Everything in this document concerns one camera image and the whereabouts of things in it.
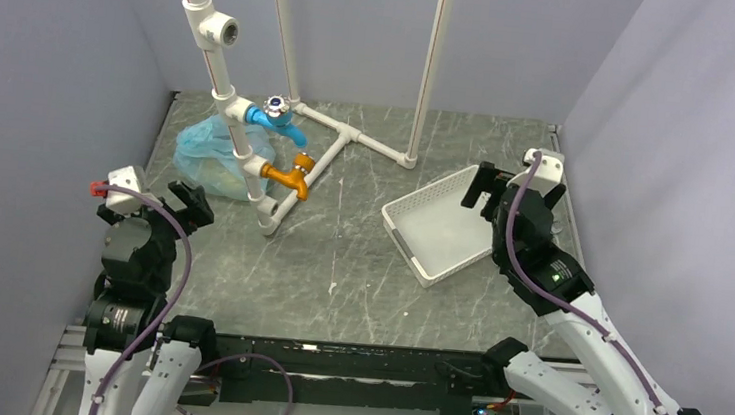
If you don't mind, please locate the light blue plastic bag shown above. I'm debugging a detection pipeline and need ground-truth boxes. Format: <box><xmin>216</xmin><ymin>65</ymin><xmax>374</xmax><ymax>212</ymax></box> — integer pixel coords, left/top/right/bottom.
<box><xmin>173</xmin><ymin>114</ymin><xmax>249</xmax><ymax>202</ymax></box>

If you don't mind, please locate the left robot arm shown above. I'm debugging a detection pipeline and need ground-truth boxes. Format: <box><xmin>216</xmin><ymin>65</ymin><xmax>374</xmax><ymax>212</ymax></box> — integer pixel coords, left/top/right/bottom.
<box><xmin>78</xmin><ymin>170</ymin><xmax>219</xmax><ymax>415</ymax></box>

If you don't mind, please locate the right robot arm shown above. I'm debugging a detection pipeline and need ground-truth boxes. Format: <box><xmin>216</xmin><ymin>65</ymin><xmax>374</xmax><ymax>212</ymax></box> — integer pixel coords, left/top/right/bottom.
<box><xmin>461</xmin><ymin>161</ymin><xmax>702</xmax><ymax>415</ymax></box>

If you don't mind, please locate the white perforated plastic basket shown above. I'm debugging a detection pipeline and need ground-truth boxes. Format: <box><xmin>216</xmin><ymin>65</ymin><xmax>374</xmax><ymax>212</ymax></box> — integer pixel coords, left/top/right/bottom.
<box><xmin>381</xmin><ymin>165</ymin><xmax>492</xmax><ymax>288</ymax></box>

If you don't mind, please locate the orange plastic faucet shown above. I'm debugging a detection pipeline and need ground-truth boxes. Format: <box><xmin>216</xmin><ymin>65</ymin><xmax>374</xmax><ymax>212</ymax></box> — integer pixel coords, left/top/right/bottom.
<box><xmin>259</xmin><ymin>152</ymin><xmax>315</xmax><ymax>202</ymax></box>

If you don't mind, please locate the blue plastic faucet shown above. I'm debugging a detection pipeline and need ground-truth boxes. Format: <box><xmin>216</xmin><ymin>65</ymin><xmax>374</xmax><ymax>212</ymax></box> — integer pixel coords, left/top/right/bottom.
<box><xmin>244</xmin><ymin>95</ymin><xmax>308</xmax><ymax>149</ymax></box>

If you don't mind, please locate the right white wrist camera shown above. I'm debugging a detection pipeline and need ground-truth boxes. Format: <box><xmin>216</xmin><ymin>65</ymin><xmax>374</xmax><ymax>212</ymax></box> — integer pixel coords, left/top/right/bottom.
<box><xmin>523</xmin><ymin>148</ymin><xmax>565</xmax><ymax>192</ymax></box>

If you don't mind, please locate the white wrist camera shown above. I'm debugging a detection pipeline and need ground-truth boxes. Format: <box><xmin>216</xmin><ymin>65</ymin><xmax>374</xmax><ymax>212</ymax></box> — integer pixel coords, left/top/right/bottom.
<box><xmin>523</xmin><ymin>148</ymin><xmax>565</xmax><ymax>192</ymax></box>
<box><xmin>89</xmin><ymin>165</ymin><xmax>146</xmax><ymax>201</ymax></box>

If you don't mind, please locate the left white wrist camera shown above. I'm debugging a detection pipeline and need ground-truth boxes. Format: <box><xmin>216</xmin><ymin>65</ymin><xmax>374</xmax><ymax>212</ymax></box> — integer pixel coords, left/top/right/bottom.
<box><xmin>89</xmin><ymin>165</ymin><xmax>146</xmax><ymax>201</ymax></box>

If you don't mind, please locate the white PVC pipe frame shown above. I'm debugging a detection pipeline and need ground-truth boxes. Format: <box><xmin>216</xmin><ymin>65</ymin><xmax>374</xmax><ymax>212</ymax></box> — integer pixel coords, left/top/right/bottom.
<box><xmin>181</xmin><ymin>0</ymin><xmax>451</xmax><ymax>236</ymax></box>

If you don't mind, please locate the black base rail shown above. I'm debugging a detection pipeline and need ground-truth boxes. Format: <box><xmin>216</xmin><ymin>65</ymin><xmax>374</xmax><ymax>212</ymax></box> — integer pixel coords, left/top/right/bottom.
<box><xmin>192</xmin><ymin>333</ymin><xmax>526</xmax><ymax>415</ymax></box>

